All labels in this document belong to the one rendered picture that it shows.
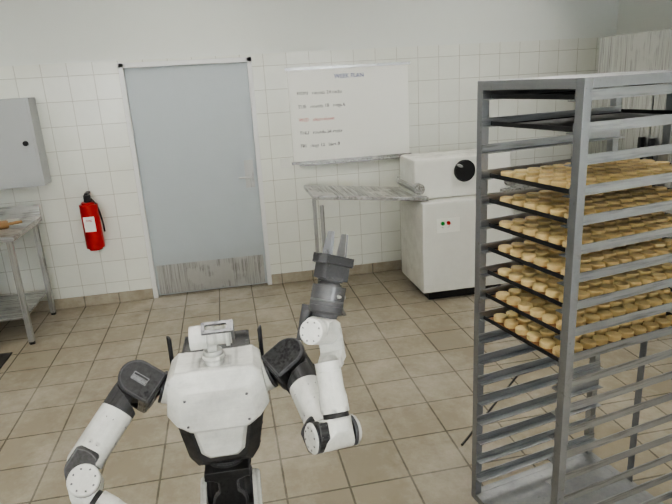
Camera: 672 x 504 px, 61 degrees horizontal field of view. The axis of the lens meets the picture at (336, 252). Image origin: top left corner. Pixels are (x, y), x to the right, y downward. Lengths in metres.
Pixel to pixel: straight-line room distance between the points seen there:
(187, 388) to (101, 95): 3.98
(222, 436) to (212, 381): 0.17
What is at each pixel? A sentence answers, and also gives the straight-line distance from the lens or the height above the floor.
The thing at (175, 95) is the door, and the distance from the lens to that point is 5.29.
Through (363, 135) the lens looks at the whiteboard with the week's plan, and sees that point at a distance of 5.41.
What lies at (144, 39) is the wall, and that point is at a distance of 5.29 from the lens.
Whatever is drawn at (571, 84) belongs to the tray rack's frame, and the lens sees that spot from 1.77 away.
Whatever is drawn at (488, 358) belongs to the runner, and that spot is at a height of 0.77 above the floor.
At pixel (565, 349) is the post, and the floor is 1.02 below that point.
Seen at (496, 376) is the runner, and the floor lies 0.68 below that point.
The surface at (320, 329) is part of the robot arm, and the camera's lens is 1.43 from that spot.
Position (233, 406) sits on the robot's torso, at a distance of 1.63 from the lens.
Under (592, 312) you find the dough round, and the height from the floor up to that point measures 1.05.
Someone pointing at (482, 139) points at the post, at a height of 1.62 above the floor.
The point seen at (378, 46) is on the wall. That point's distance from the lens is 5.45.
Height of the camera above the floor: 1.85
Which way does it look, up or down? 17 degrees down
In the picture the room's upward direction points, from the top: 3 degrees counter-clockwise
